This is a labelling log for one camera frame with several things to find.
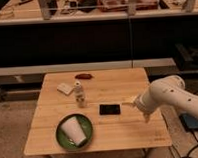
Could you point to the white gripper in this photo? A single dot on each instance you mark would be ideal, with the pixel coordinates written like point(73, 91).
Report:
point(131, 101)

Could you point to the small clear plastic bottle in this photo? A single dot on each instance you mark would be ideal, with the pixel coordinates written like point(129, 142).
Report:
point(79, 94)

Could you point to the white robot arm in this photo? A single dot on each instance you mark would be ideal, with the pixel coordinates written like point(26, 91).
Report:
point(169, 90)

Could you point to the black smartphone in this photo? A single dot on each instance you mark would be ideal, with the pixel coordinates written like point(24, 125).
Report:
point(106, 109)

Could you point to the dark red elongated object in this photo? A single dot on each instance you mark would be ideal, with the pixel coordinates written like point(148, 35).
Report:
point(83, 76)

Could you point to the wooden folding table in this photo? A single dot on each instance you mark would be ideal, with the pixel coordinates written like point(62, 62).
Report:
point(128, 130)

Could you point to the blue box on floor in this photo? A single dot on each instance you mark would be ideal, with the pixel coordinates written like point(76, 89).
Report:
point(189, 122)

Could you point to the white paper cup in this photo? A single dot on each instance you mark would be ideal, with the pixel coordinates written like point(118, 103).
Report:
point(74, 131)

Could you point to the beige rectangular block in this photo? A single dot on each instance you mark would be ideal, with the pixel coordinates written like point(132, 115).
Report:
point(65, 88)

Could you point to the dark equipment stack right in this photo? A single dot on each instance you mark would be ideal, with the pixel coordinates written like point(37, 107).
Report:
point(186, 57)

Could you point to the green round plate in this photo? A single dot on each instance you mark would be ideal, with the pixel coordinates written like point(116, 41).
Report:
point(68, 144)

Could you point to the long wooden workbench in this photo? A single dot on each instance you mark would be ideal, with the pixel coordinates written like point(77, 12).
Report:
point(19, 11)

